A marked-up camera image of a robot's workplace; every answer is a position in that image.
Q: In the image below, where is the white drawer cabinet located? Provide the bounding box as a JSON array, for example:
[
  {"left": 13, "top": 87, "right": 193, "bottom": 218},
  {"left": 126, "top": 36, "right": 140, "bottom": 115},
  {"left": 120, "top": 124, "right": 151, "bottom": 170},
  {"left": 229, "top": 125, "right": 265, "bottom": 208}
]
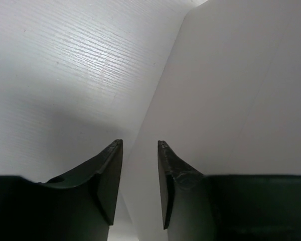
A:
[{"left": 121, "top": 1, "right": 301, "bottom": 240}]

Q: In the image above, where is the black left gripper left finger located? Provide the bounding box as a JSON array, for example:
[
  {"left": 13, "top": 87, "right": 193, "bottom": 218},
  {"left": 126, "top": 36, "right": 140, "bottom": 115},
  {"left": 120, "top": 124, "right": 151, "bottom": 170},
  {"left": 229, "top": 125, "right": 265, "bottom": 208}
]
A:
[{"left": 0, "top": 139, "right": 123, "bottom": 240}]

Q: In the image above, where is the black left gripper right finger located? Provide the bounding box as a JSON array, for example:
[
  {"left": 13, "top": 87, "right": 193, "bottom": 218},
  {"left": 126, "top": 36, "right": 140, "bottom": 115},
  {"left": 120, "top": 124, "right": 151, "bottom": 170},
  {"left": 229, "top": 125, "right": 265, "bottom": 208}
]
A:
[{"left": 158, "top": 141, "right": 301, "bottom": 240}]

